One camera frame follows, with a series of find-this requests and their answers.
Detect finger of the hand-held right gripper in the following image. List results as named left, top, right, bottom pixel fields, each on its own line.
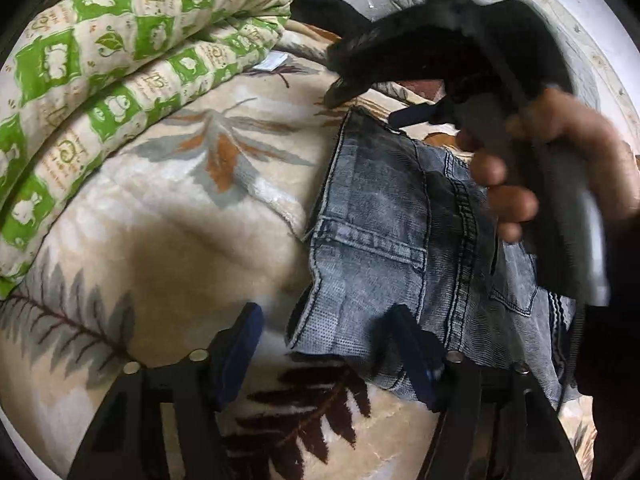
left=388, top=102, right=453, bottom=128
left=322, top=75, right=386, bottom=107

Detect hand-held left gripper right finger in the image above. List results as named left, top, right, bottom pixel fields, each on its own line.
left=387, top=305, right=583, bottom=480

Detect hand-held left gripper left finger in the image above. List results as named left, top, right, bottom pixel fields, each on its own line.
left=67, top=302, right=265, bottom=480

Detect grey denim pants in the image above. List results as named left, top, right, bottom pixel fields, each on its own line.
left=286, top=107, right=583, bottom=408

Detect person's right hand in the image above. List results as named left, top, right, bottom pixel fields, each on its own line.
left=456, top=89, right=637, bottom=243

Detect white quilt label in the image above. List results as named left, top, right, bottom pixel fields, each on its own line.
left=257, top=51, right=289, bottom=72

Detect black cloth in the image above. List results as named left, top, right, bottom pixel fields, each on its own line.
left=282, top=0, right=373, bottom=41

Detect leaf print blanket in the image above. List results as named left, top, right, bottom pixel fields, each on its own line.
left=0, top=20, right=598, bottom=480

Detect green patterned quilt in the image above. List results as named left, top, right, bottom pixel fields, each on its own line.
left=0, top=0, right=295, bottom=298

